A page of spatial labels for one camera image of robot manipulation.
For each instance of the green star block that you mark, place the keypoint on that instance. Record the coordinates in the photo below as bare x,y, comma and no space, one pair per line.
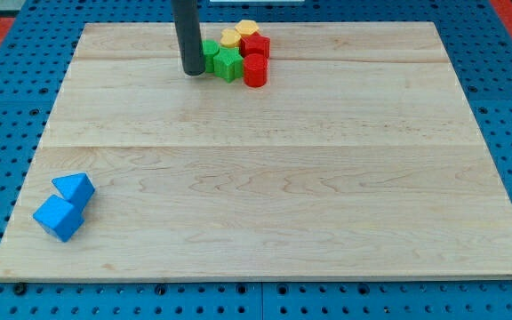
228,64

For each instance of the red star block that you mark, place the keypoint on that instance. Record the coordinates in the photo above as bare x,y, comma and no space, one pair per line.
255,44

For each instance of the blue triangle block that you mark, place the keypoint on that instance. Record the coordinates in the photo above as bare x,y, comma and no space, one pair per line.
75,188

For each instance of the red cylinder block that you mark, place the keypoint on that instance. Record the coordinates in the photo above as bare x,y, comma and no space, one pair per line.
255,70

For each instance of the light wooden board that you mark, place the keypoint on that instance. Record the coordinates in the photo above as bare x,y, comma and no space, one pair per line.
359,160

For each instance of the green cylinder block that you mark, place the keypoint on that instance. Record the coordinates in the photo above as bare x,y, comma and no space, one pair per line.
210,49

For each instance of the yellow heart block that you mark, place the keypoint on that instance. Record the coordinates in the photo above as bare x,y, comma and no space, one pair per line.
230,38

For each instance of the yellow hexagon block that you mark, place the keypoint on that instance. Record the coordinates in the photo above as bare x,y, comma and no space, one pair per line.
247,28

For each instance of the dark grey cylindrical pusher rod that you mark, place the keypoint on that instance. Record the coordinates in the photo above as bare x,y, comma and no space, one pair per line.
187,25

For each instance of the blue cube block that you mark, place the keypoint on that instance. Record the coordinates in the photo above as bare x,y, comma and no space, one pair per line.
59,218

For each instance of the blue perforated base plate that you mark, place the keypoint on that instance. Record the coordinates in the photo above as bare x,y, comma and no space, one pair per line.
33,61

